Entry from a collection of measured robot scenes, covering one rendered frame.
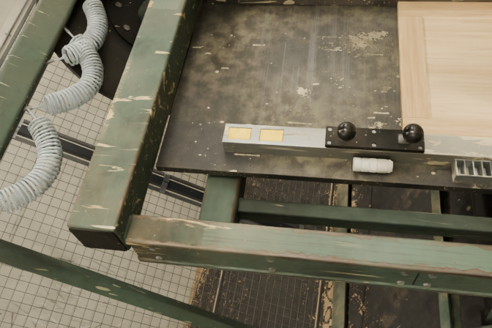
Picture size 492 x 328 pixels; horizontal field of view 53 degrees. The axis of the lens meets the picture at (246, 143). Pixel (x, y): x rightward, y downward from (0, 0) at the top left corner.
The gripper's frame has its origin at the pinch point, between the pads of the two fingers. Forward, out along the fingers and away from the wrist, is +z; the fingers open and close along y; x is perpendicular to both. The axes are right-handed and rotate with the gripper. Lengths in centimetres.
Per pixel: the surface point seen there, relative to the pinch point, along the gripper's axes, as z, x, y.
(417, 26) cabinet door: 6.5, 17.0, 14.3
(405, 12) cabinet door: 6.5, 11.7, 16.9
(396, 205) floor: 201, -34, -9
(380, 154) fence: 6, 56, 24
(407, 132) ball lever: -7, 59, 20
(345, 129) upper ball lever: -7, 60, 31
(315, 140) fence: 4, 54, 37
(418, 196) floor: 186, -33, -19
